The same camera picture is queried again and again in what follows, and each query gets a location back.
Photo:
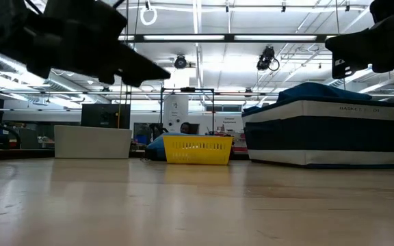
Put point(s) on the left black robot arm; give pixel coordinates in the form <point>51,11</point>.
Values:
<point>9,27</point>

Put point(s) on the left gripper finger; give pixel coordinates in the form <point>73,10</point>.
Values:
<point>136,83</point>
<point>139,66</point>

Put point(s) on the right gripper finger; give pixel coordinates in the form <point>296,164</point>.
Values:
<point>354,48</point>

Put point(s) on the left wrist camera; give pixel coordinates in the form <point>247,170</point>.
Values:
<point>109,18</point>

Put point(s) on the white rectangular bin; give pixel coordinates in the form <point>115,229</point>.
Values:
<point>92,141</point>

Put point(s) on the blue rounded bag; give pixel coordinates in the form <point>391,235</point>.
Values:
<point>154,147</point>

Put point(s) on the navy white striped fabric basket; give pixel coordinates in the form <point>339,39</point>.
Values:
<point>320,136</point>

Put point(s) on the thin horizontal rail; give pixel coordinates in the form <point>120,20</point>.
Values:
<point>80,92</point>

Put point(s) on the black panel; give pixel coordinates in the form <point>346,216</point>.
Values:
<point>104,116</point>

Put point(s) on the person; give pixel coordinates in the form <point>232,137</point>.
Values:
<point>185,128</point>

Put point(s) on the round black ceiling camera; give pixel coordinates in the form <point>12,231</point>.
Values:
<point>180,62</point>

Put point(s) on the black overhead frame bar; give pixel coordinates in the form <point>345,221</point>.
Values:
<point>229,38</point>

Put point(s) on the yellow plastic basket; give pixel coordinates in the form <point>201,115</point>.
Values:
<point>197,150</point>

